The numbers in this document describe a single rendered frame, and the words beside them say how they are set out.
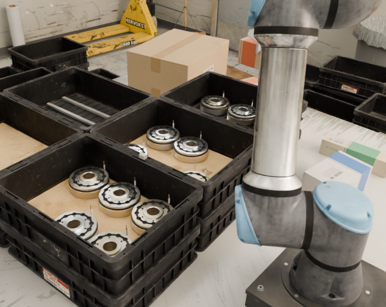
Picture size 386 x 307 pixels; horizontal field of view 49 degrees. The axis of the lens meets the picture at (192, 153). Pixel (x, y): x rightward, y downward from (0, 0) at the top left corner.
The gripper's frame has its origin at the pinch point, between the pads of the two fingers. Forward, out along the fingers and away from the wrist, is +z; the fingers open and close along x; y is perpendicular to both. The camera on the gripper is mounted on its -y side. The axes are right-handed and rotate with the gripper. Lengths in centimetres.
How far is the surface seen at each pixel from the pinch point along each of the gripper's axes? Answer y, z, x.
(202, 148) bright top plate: 1.8, 24.0, 29.0
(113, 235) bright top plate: -8, 24, 71
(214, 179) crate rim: -17, 17, 47
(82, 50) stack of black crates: 159, 51, -41
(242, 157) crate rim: -15.5, 16.9, 34.0
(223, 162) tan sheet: -4.8, 26.9, 26.9
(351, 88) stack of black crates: 16, 57, -127
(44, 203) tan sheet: 16, 27, 73
